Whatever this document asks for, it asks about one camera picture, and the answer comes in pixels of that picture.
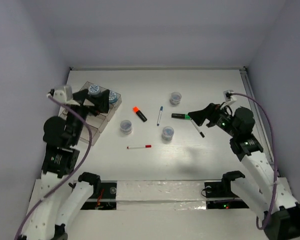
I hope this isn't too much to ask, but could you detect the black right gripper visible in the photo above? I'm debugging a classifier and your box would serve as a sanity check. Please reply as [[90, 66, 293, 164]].
[[187, 101, 239, 138]]

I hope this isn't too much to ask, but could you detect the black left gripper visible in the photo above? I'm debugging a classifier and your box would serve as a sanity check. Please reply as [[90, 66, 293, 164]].
[[68, 87, 111, 144]]

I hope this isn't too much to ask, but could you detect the black-capped white marker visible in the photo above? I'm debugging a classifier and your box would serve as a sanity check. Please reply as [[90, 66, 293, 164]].
[[191, 120, 205, 138]]

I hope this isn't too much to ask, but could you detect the blue-lidded cleaning gel jar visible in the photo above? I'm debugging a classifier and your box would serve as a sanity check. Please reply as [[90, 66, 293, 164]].
[[88, 84, 101, 97]]

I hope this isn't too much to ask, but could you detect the clear paper clip jar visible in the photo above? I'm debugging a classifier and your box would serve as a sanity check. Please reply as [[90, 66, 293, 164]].
[[120, 119, 133, 135], [169, 91, 182, 106]]

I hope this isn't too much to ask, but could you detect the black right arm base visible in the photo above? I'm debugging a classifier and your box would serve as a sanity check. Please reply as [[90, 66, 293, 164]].
[[200, 181, 249, 210]]

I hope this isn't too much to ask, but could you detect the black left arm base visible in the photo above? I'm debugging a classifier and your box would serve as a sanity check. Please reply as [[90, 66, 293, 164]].
[[81, 181, 117, 211]]

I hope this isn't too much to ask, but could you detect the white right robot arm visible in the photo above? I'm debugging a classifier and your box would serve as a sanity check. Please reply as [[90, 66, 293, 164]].
[[188, 103, 300, 240]]

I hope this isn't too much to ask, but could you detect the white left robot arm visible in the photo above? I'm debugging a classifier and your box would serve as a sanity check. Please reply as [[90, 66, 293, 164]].
[[14, 85, 111, 240]]

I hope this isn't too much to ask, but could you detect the green-capped black highlighter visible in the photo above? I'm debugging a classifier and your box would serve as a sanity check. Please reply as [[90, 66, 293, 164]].
[[171, 113, 191, 120]]

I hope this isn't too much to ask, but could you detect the clear three-bin organizer tray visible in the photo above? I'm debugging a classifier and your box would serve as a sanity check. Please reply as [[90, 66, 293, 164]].
[[59, 81, 122, 146]]

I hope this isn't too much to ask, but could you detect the clear jar of paper clips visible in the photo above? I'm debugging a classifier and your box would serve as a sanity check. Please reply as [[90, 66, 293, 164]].
[[161, 126, 175, 142]]

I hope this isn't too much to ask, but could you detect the blue-capped white marker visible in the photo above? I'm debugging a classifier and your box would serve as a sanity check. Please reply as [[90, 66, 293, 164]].
[[156, 106, 164, 127]]

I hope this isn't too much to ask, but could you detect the orange-capped black highlighter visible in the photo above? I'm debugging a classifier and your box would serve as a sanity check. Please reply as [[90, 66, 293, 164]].
[[133, 106, 148, 122]]

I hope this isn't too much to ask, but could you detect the red-capped white marker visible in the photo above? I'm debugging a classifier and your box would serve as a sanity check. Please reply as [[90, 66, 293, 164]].
[[126, 144, 152, 150]]

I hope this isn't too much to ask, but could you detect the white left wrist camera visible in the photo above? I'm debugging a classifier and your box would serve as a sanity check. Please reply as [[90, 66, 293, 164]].
[[46, 85, 80, 106]]

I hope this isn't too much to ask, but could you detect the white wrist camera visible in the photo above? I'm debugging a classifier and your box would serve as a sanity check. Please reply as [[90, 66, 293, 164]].
[[46, 85, 80, 106], [220, 90, 237, 109]]

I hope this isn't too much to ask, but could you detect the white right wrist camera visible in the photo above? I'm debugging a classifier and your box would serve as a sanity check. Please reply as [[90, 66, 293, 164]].
[[220, 90, 237, 109]]

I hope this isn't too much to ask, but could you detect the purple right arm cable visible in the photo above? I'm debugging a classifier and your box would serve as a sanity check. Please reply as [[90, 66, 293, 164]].
[[229, 92, 279, 230]]

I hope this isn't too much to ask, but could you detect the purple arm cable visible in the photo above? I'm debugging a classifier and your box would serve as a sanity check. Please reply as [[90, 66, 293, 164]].
[[229, 92, 279, 230], [13, 96, 93, 240]]

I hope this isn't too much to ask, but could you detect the metal rail on table edge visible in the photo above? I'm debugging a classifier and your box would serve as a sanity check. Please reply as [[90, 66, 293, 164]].
[[239, 67, 275, 169]]

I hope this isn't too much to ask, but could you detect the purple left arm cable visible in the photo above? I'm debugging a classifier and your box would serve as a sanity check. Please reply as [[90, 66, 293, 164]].
[[13, 96, 93, 240]]

